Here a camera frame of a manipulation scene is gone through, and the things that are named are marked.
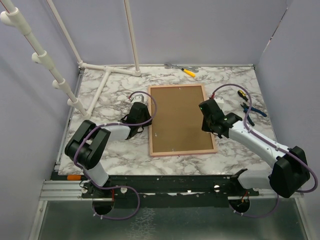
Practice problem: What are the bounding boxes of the pink picture frame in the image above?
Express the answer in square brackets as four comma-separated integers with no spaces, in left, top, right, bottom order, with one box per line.
[148,83,218,157]

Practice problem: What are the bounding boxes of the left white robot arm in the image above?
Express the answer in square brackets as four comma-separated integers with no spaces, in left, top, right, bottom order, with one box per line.
[64,102,152,198]

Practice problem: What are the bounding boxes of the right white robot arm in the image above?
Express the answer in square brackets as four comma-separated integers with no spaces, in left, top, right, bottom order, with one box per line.
[199,98,310,198]

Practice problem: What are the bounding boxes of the black yellow screwdriver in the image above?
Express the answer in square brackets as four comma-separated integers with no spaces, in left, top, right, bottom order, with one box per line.
[237,90,249,102]

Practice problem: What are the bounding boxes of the silver wrench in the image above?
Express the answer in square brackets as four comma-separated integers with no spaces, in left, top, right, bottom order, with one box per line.
[164,63,199,73]

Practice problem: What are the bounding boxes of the white pvc pipe rack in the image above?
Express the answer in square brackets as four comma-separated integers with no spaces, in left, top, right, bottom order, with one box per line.
[0,0,142,121]

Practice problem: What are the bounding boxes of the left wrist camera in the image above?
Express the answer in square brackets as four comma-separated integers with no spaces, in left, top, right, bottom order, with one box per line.
[130,94,145,104]

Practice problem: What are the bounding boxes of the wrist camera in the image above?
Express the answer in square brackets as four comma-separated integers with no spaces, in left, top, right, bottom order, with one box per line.
[214,97,225,109]
[130,94,145,104]

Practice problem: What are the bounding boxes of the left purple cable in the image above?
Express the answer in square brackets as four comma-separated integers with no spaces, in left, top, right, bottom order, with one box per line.
[73,91,158,221]

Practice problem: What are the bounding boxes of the purple cable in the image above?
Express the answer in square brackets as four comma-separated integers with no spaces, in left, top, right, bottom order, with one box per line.
[209,83,317,218]
[73,91,158,221]

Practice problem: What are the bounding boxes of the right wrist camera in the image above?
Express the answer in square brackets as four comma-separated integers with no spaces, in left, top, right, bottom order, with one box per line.
[214,97,225,109]

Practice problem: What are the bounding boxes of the blue handled pliers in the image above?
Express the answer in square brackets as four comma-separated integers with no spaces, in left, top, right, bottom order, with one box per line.
[240,102,267,127]

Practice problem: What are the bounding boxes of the yellow handled screwdriver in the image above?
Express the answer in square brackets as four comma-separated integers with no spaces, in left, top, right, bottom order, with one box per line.
[181,68,196,78]

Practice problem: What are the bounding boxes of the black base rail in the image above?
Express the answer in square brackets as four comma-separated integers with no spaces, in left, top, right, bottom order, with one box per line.
[81,175,259,209]

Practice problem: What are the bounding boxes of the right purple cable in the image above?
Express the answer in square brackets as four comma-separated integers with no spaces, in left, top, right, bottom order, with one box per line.
[209,83,317,218]

